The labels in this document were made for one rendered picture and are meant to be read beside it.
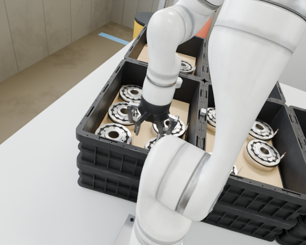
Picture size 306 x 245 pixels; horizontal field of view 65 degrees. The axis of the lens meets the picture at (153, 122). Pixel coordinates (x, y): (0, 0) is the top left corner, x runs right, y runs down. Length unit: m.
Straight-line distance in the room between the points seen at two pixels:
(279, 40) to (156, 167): 0.19
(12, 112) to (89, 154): 1.51
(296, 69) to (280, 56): 2.36
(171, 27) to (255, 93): 0.22
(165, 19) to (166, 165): 0.25
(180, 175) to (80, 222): 0.45
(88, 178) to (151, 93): 0.31
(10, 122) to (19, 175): 1.23
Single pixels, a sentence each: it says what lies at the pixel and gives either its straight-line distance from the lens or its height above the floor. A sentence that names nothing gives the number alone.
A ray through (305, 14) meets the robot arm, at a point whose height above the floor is 1.30.
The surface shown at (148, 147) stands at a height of 0.86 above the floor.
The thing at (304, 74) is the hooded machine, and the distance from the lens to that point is 2.68.
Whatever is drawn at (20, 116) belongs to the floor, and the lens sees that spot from 2.05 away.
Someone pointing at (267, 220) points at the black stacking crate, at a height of 0.81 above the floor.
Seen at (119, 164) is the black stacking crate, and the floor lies 0.85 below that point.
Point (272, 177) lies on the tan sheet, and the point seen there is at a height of 0.83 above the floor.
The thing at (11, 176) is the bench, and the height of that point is 0.70.
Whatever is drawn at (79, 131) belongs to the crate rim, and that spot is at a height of 0.93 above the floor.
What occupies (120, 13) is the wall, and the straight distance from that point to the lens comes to 3.70.
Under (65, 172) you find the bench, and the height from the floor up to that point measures 0.70.
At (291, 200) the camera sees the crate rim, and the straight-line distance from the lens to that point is 0.66.
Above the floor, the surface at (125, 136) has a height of 0.86.
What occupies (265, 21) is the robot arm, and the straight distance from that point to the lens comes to 0.27.
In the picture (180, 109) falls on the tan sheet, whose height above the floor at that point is 0.83.
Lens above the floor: 1.35
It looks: 41 degrees down
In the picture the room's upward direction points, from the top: 15 degrees clockwise
